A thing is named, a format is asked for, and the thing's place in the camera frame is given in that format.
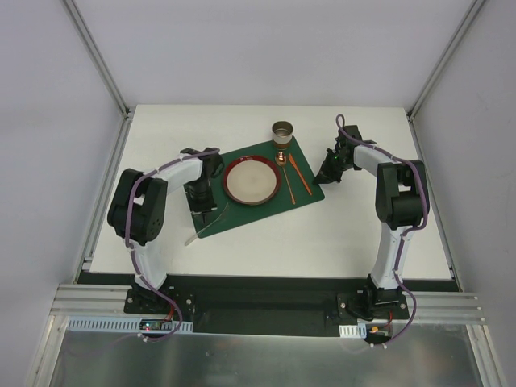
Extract right aluminium frame post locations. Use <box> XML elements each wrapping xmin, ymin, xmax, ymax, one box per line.
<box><xmin>406</xmin><ymin>0</ymin><xmax>489</xmax><ymax>123</ymax></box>

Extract aluminium frame post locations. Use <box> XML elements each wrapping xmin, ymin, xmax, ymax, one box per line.
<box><xmin>60</xmin><ymin>0</ymin><xmax>131</xmax><ymax>119</ymax></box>
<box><xmin>406</xmin><ymin>0</ymin><xmax>489</xmax><ymax>123</ymax></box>

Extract left white cable duct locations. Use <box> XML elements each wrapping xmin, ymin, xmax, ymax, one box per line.
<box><xmin>68</xmin><ymin>316</ymin><xmax>194</xmax><ymax>335</ymax></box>

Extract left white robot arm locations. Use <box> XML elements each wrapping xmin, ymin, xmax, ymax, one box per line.
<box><xmin>107</xmin><ymin>148</ymin><xmax>223</xmax><ymax>314</ymax></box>

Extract aluminium front rail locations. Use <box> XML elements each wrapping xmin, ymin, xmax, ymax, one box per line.
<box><xmin>50</xmin><ymin>284</ymin><xmax>487</xmax><ymax>325</ymax></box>

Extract right white cable duct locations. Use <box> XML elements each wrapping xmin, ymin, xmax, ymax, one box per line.
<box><xmin>339</xmin><ymin>323</ymin><xmax>368</xmax><ymax>339</ymax></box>

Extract green placemat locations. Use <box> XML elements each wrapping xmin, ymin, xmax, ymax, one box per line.
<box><xmin>191</xmin><ymin>139</ymin><xmax>325</xmax><ymax>238</ymax></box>

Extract copper spoon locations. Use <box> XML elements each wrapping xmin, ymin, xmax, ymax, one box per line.
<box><xmin>275</xmin><ymin>151</ymin><xmax>296</xmax><ymax>205</ymax></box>

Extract left aluminium frame post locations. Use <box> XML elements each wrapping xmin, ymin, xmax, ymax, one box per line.
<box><xmin>60</xmin><ymin>0</ymin><xmax>131</xmax><ymax>119</ymax></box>

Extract white cable duct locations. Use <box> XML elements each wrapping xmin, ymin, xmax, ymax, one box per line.
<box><xmin>339</xmin><ymin>323</ymin><xmax>368</xmax><ymax>339</ymax></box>
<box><xmin>68</xmin><ymin>316</ymin><xmax>194</xmax><ymax>335</ymax></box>

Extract orange knife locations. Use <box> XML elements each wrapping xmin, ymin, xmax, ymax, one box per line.
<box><xmin>288</xmin><ymin>153</ymin><xmax>313</xmax><ymax>196</ymax></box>

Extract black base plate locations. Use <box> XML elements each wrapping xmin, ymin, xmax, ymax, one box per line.
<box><xmin>123</xmin><ymin>275</ymin><xmax>409</xmax><ymax>337</ymax></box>

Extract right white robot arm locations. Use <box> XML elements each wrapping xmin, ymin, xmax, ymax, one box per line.
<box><xmin>314</xmin><ymin>125</ymin><xmax>430</xmax><ymax>321</ymax></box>

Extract steel cup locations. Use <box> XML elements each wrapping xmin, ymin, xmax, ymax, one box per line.
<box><xmin>271</xmin><ymin>121</ymin><xmax>293</xmax><ymax>150</ymax></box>

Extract red rimmed beige plate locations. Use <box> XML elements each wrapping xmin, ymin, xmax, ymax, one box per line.
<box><xmin>222</xmin><ymin>155</ymin><xmax>281</xmax><ymax>206</ymax></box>

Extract silver fork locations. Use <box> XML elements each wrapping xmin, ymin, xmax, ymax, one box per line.
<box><xmin>184</xmin><ymin>203</ymin><xmax>229</xmax><ymax>247</ymax></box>

